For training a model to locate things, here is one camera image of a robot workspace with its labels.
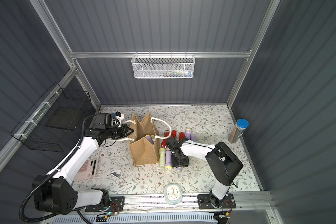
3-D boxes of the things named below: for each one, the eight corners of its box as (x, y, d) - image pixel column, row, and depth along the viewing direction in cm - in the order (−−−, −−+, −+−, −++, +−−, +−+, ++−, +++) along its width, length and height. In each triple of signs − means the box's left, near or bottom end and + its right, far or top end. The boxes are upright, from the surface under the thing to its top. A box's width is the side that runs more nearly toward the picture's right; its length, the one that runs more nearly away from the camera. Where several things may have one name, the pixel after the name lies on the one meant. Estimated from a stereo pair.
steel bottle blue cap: (226, 141, 100) (236, 124, 84) (229, 134, 104) (239, 117, 88) (235, 145, 98) (247, 128, 82) (237, 138, 102) (249, 121, 86)
